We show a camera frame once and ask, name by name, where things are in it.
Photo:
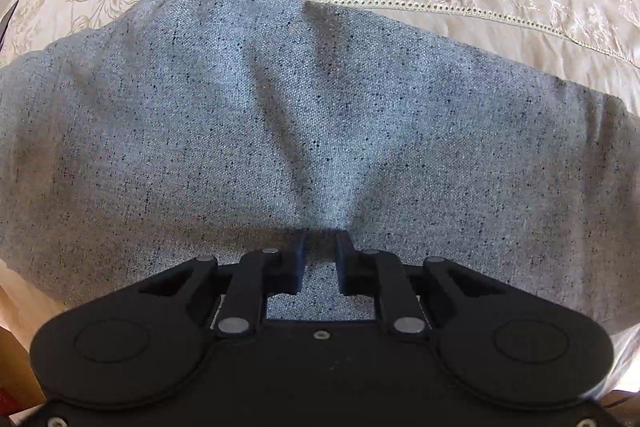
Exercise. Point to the grey speckled pants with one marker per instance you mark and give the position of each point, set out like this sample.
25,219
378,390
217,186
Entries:
300,107

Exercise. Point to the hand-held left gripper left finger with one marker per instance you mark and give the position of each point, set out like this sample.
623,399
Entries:
295,268

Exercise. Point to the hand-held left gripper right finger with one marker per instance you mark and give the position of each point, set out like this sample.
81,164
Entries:
346,268

